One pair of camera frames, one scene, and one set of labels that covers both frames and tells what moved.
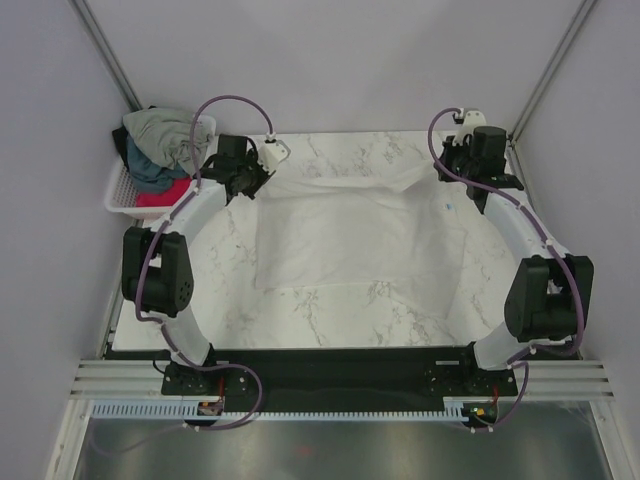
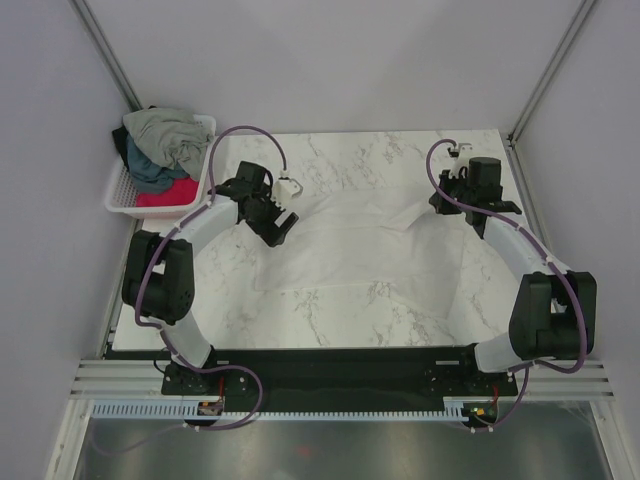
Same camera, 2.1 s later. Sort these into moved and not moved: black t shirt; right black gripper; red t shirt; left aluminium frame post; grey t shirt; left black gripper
Moved: right black gripper; left black gripper
Not moved: grey t shirt; red t shirt; left aluminium frame post; black t shirt
